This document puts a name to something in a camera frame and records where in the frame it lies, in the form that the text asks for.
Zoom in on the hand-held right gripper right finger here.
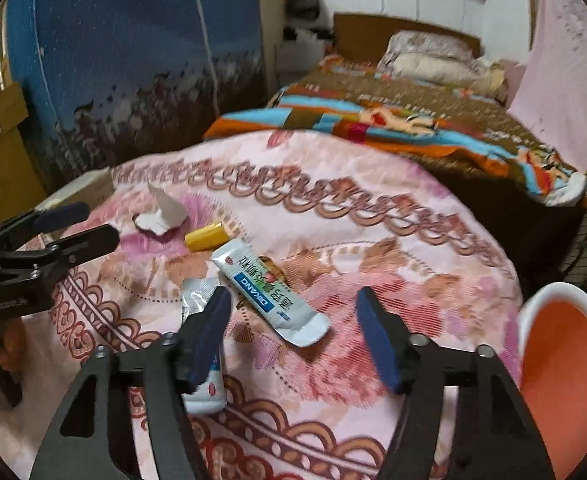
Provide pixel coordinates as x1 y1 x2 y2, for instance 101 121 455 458
355 286 557 480

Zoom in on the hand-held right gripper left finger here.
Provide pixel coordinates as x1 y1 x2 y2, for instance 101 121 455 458
28 285 234 480

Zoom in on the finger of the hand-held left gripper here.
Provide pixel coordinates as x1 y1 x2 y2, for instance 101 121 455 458
0 202 90 252
32 223 120 282

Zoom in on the small white sachet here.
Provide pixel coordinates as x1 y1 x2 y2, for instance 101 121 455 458
181 277 220 317

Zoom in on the white tube with red mark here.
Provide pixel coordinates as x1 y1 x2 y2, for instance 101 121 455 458
182 349 227 415

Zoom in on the white squeezed tube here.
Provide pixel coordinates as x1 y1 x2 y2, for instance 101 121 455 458
210 239 331 349

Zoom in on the torn white paper piece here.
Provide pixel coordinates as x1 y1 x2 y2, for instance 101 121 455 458
132 183 187 239

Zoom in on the yellow plastic cap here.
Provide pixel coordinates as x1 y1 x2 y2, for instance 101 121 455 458
184 223 229 251

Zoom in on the orange plastic basin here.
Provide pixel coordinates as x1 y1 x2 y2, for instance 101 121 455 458
516 282 587 480

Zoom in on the person's left hand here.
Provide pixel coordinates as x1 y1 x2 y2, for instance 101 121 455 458
0 317 27 362

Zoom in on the tan cardboard box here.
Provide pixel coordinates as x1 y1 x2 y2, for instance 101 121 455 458
35 168 117 212

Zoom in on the wooden cabinet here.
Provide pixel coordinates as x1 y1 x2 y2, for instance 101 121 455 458
0 10 50 212

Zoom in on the pink floral bedspread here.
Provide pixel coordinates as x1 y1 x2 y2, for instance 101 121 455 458
0 127 525 480

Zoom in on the blue dotted fabric wardrobe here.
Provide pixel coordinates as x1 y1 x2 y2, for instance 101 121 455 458
5 0 267 194

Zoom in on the bed with colourful blanket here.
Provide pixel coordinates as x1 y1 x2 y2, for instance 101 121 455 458
202 54 587 209

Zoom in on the cream pillow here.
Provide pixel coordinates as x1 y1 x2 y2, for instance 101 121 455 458
390 52 495 86

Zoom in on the yellow crumpled cloth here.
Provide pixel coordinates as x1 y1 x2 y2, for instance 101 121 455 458
473 59 510 104

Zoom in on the grey nightstand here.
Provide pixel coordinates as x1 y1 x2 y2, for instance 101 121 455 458
279 27 335 92

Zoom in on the floral pillow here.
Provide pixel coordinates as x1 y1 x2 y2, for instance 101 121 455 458
377 30 477 74

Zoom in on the wooden bed headboard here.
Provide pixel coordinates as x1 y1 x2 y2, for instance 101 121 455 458
333 12 485 59

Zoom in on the hanging pink sheet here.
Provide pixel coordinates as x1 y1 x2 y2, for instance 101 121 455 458
505 0 587 162

